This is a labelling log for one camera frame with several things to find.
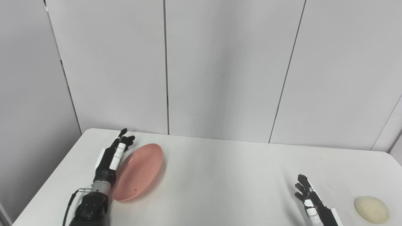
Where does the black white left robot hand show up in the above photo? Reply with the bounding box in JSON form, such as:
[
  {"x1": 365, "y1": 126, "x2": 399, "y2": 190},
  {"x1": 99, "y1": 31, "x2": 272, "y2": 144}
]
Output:
[{"x1": 93, "y1": 128, "x2": 135, "y2": 189}]

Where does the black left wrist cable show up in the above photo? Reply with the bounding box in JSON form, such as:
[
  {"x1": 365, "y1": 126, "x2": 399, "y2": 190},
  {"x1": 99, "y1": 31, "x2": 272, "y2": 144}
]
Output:
[{"x1": 62, "y1": 188, "x2": 91, "y2": 226}]

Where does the pale yellow steamed bun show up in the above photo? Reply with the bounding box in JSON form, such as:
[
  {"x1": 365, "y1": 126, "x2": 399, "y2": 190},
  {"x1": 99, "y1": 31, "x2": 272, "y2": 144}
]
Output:
[{"x1": 354, "y1": 196, "x2": 390, "y2": 224}]

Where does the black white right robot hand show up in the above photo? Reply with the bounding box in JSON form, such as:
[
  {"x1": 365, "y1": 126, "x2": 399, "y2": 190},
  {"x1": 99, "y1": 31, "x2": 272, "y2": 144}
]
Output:
[{"x1": 295, "y1": 174, "x2": 343, "y2": 226}]

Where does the pink round plate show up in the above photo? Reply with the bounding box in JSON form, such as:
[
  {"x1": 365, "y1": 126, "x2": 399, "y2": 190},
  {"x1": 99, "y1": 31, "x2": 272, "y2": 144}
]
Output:
[{"x1": 112, "y1": 143, "x2": 164, "y2": 202}]

